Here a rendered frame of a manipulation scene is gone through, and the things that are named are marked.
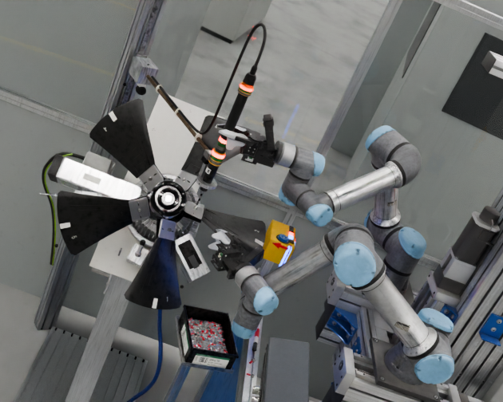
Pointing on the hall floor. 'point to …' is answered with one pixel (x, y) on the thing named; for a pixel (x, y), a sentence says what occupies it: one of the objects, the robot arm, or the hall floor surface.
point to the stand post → (100, 340)
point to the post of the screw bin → (176, 384)
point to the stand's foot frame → (121, 384)
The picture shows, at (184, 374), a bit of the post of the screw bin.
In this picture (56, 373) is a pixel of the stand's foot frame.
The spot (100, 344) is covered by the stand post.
